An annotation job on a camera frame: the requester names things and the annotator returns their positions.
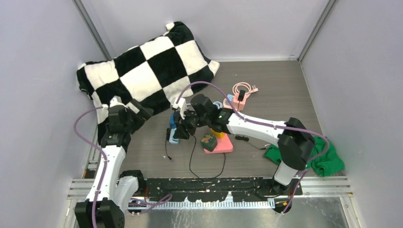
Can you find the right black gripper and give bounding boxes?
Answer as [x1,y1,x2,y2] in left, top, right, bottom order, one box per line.
[174,107,210,140]

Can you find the blue cube socket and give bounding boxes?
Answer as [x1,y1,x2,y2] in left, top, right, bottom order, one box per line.
[169,113,177,129]

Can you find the dark green cube socket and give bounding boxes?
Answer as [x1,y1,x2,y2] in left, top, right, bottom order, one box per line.
[200,133,218,152]

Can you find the yellow cube socket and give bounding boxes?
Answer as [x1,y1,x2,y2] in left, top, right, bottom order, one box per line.
[210,128,226,139]

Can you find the light blue plug adapter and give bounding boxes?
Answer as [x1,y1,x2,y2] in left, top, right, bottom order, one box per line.
[227,94,233,102]

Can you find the pink cube socket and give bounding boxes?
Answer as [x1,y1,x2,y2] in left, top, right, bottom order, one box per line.
[232,93,248,111]

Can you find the light blue power strip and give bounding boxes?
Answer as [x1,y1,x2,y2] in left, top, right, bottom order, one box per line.
[169,101,223,145]

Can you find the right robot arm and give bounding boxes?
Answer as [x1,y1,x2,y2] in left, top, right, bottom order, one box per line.
[171,94,315,195]

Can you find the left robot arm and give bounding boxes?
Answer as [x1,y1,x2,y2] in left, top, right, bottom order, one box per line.
[75,97,154,228]

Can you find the black white checkered pillow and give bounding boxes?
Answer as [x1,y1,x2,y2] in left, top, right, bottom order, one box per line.
[77,21,220,138]

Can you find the pink triangular power strip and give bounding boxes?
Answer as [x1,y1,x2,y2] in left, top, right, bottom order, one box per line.
[204,134,233,154]

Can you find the pink round power strip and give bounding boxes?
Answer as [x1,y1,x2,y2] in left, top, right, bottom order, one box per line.
[223,82,259,111]

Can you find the green cloth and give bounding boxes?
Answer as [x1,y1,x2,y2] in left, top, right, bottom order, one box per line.
[264,136,345,177]

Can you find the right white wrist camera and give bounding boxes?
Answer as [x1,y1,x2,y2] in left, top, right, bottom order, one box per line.
[171,97,187,119]

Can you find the black usb cable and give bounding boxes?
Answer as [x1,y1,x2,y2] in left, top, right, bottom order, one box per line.
[188,135,227,180]

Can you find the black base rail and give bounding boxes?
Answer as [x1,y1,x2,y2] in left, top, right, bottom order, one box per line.
[145,177,298,202]

